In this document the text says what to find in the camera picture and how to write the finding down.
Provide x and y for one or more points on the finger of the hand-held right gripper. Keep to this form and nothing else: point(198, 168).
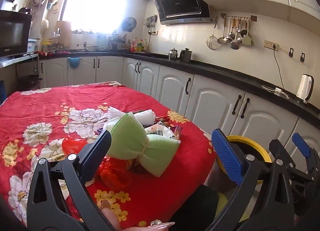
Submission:
point(277, 149)
point(301, 144)

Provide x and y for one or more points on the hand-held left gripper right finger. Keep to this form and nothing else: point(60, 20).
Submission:
point(227, 157)

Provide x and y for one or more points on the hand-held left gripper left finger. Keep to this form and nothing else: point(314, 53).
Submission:
point(98, 151)

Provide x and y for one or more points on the yellow-rimmed waste bin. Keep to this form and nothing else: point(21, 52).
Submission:
point(260, 149)

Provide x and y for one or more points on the white plastic bag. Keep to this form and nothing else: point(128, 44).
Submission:
point(111, 123)

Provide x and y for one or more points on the red plastic bag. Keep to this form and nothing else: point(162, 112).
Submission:
point(115, 178)

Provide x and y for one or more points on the green foam net bundle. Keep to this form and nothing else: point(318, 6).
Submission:
point(130, 141)

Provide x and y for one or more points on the red snack wrapper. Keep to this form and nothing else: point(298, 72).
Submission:
point(178, 131)

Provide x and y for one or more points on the white foam net sleeve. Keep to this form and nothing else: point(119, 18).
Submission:
point(146, 117)

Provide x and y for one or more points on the white labelled packet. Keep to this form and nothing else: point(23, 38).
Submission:
point(162, 131)

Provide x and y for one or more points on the person's left hand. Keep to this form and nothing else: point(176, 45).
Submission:
point(110, 218)

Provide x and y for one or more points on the person's yellow-green garment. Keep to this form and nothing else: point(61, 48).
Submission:
point(225, 206)

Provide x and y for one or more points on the white electric kettle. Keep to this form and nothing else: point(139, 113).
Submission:
point(303, 87)

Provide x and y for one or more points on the white base cabinets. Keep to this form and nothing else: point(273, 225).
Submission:
point(207, 101)

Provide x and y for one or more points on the person's black clothing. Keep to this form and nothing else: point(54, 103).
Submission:
point(195, 208)

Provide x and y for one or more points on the red floral tablecloth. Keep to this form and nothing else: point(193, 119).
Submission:
point(37, 111)

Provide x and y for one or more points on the black kitchen countertop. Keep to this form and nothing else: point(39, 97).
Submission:
point(225, 72)

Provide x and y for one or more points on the blue hanging plastic bin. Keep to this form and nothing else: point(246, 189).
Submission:
point(74, 63)

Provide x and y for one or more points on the black floor bucket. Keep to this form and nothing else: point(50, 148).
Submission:
point(30, 81)

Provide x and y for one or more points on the dark countertop rack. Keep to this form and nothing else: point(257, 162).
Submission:
point(115, 43)

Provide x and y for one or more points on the dark lidded pot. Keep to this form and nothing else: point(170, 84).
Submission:
point(185, 56)

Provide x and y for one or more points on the steel ladle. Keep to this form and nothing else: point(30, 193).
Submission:
point(221, 40)
point(230, 37)
point(235, 45)

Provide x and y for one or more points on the pale spatula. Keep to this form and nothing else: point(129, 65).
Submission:
point(247, 41)

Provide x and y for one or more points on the cluster of condiment bottles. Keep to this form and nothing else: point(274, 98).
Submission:
point(138, 45)

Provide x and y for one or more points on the small steel teapot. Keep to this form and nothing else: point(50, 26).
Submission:
point(173, 54)

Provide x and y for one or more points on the steel spoon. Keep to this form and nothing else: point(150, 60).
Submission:
point(240, 39)

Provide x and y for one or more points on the stainless steel shelf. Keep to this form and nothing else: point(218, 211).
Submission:
point(17, 60)

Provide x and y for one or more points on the beige cutting board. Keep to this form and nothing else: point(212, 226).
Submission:
point(63, 33)

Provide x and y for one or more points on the grey plastic box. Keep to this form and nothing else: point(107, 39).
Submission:
point(32, 46)

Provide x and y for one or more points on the white hanging bag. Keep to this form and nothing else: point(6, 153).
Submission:
point(45, 24)

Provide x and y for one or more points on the small hanging kitchen tools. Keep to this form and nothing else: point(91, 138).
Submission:
point(151, 22)

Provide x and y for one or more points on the black microwave oven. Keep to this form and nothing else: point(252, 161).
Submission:
point(12, 33)

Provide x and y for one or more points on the bright window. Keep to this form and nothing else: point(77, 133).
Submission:
point(95, 1)

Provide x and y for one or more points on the black wall hook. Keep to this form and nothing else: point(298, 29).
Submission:
point(291, 52)
point(302, 57)

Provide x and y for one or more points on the beige wall socket strip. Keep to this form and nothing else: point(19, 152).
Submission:
point(268, 44)

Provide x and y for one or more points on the small blue wall fan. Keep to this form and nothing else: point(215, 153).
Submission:
point(129, 24)

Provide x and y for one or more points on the wall utensil rail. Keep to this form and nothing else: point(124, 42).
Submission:
point(253, 18)

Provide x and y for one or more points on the wall-mounted plastic holder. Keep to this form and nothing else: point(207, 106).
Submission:
point(53, 4)

